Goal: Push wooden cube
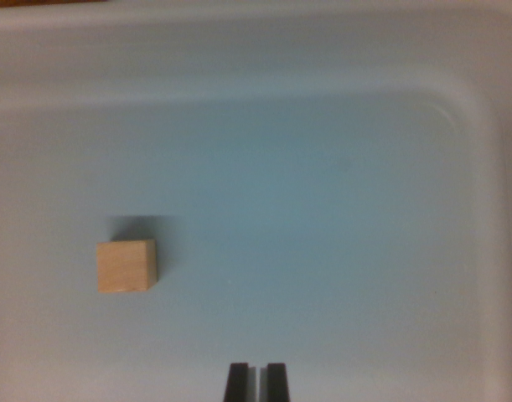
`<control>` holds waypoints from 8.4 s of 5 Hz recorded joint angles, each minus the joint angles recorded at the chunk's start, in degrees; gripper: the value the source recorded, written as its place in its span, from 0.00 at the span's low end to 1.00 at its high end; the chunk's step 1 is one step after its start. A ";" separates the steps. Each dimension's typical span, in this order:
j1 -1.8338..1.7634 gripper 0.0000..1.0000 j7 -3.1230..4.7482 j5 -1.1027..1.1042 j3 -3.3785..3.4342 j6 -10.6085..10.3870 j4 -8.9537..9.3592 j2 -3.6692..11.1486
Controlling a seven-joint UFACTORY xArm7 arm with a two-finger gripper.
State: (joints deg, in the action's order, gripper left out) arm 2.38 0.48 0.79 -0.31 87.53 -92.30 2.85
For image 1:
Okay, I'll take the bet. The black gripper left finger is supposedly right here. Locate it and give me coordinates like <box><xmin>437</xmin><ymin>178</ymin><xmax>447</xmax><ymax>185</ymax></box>
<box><xmin>224</xmin><ymin>362</ymin><xmax>257</xmax><ymax>402</ymax></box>

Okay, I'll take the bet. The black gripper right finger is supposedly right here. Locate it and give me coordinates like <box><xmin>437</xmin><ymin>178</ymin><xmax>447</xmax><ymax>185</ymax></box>
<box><xmin>258</xmin><ymin>362</ymin><xmax>292</xmax><ymax>402</ymax></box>

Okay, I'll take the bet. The light wooden cube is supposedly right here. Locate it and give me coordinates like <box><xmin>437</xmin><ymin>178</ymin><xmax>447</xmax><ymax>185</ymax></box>
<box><xmin>96</xmin><ymin>239</ymin><xmax>158</xmax><ymax>294</ymax></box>

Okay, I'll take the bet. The light blue plastic bin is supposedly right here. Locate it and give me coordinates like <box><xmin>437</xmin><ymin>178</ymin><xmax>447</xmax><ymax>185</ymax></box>
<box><xmin>0</xmin><ymin>3</ymin><xmax>512</xmax><ymax>402</ymax></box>

